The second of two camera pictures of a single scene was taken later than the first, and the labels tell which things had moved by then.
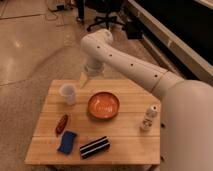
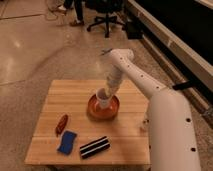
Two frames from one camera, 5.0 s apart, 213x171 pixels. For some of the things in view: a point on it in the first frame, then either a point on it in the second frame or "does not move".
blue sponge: [66, 144] does not move
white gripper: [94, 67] to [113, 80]
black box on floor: [134, 30] does not move
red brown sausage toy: [61, 124] does not move
